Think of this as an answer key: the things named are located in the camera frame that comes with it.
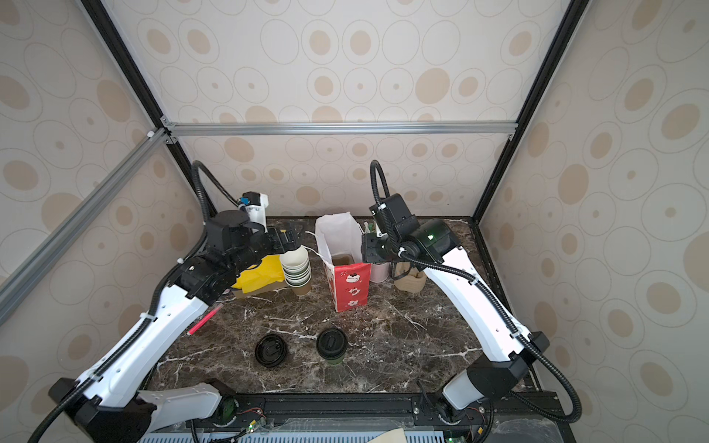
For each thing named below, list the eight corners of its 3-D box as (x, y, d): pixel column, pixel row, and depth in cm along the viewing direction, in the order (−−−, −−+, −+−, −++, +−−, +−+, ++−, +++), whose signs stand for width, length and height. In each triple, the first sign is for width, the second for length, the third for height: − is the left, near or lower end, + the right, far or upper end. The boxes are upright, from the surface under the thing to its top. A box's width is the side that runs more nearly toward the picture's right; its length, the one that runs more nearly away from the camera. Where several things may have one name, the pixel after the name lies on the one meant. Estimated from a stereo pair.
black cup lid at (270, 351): (256, 367, 83) (251, 362, 79) (263, 340, 88) (258, 334, 85) (284, 367, 83) (281, 362, 79) (289, 340, 88) (286, 334, 85)
